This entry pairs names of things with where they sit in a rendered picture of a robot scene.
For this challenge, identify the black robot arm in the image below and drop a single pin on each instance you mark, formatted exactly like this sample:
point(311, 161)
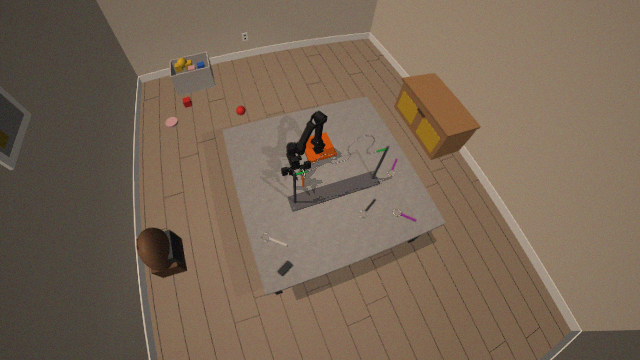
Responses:
point(300, 146)

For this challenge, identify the thin grey wire with green section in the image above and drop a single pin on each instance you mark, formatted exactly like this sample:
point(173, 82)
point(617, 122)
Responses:
point(334, 190)

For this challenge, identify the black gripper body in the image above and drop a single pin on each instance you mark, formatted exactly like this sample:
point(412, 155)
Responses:
point(295, 166)

